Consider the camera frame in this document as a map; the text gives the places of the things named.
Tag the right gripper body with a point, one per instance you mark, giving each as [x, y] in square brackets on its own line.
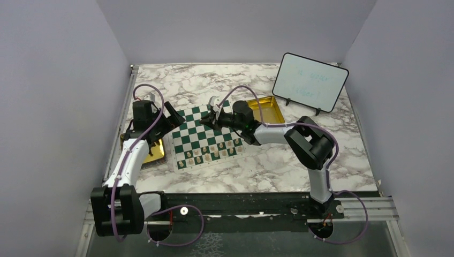
[226, 120]

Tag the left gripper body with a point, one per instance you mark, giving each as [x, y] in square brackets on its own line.
[163, 127]

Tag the gold tin with light pieces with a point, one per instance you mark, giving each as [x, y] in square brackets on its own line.
[270, 110]

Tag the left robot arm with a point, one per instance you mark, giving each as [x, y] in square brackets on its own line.
[116, 206]

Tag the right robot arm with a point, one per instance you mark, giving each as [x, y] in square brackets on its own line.
[313, 146]

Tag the green white chess board mat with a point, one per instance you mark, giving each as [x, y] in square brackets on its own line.
[194, 136]

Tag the gold tin with dark pieces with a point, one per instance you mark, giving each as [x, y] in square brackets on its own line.
[155, 155]

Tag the small whiteboard on stand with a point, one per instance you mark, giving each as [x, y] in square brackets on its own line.
[309, 82]

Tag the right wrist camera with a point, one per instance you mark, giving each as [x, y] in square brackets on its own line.
[214, 103]

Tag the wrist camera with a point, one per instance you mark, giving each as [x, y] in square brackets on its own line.
[214, 103]
[152, 97]

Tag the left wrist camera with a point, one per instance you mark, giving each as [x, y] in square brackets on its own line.
[152, 97]

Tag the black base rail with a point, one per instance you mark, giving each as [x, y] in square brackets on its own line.
[265, 212]

